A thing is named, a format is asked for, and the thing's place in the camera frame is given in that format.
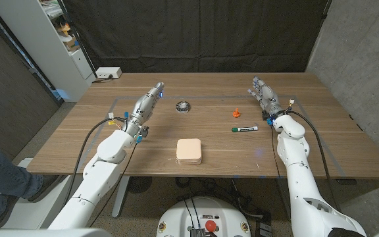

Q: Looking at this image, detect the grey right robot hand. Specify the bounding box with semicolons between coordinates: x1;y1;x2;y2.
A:
247;76;284;116

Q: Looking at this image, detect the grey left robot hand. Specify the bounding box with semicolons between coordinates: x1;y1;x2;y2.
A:
130;82;165;128

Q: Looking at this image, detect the peach square jewelry box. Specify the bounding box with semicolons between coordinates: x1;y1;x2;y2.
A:
175;138;203;166

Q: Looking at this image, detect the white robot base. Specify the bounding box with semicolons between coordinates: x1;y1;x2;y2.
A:
156;196;252;237

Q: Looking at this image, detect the green whiteboard marker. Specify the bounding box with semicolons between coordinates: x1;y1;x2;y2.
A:
231;126;259;133

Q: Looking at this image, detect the cardboard box on shelf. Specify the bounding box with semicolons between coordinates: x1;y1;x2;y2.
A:
61;35;80;52

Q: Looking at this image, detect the white power strip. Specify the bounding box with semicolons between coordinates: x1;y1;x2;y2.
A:
95;66;123;80

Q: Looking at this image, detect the black round grille object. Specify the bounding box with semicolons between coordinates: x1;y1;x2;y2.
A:
126;176;153;194

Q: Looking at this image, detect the black backdrop curtain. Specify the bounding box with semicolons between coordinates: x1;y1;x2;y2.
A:
63;0;330;74

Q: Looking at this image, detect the white table leg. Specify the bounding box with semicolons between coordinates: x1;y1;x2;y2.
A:
112;176;130;219

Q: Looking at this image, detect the yellow toy on shelf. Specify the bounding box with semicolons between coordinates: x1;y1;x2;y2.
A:
57;22;72;36

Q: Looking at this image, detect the white shelf cabinet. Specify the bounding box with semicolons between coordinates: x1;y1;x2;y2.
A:
0;0;97;103

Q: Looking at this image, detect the dark shoe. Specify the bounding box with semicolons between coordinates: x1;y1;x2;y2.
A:
0;194;19;230
27;175;61;203

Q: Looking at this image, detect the black power adapter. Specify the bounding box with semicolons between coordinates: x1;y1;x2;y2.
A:
255;212;273;237

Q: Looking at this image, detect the white floor platform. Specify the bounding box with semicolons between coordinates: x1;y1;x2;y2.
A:
3;157;78;230

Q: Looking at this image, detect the white robot chest shell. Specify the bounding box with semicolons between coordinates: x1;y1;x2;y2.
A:
0;227;113;237

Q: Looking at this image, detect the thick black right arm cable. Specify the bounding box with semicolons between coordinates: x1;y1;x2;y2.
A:
284;110;341;213

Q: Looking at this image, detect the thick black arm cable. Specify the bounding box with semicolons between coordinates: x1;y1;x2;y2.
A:
284;110;341;213
61;117;128;210

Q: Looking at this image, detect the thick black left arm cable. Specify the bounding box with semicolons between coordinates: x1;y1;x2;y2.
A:
61;117;128;210

